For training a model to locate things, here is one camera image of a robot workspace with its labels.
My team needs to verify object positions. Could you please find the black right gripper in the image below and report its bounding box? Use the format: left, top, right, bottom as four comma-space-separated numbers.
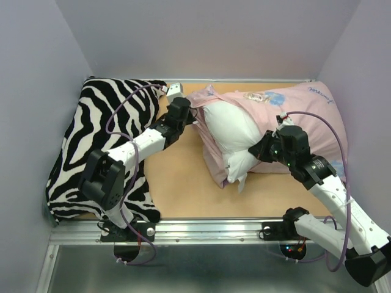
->
250, 129, 294, 167

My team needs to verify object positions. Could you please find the white pillow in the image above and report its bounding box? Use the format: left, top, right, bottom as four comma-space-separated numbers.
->
202, 101, 262, 183

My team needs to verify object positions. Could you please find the pink printed pillowcase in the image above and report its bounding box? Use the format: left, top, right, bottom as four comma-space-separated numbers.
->
187, 82, 348, 188

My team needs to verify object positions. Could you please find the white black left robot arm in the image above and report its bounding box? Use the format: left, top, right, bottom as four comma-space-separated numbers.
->
79, 97, 195, 241

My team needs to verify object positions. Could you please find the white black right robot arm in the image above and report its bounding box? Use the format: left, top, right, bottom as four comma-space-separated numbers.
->
248, 126, 390, 287

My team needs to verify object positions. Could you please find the white inner pillow tag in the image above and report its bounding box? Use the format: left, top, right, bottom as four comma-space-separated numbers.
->
238, 173, 247, 193

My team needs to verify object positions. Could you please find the zebra striped pillow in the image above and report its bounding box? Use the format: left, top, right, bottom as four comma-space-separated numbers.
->
44, 76, 167, 226

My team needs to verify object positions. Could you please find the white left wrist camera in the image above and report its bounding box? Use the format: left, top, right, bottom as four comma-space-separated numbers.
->
163, 82, 184, 99

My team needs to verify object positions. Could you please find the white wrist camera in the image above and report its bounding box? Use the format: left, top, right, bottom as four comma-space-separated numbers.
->
163, 82, 184, 99
276, 112, 294, 129

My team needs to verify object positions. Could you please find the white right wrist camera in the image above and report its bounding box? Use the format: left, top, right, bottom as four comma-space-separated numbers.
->
276, 112, 294, 129

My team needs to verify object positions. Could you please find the aluminium rear table rail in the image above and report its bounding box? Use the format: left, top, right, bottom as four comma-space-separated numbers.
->
163, 78, 316, 84

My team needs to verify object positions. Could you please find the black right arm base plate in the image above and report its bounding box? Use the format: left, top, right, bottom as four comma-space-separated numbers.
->
257, 220, 319, 241

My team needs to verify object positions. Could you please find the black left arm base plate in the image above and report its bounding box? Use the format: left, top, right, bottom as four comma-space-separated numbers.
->
97, 220, 156, 242

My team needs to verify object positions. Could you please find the aluminium front mounting rail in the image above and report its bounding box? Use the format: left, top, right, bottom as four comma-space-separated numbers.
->
48, 217, 376, 245

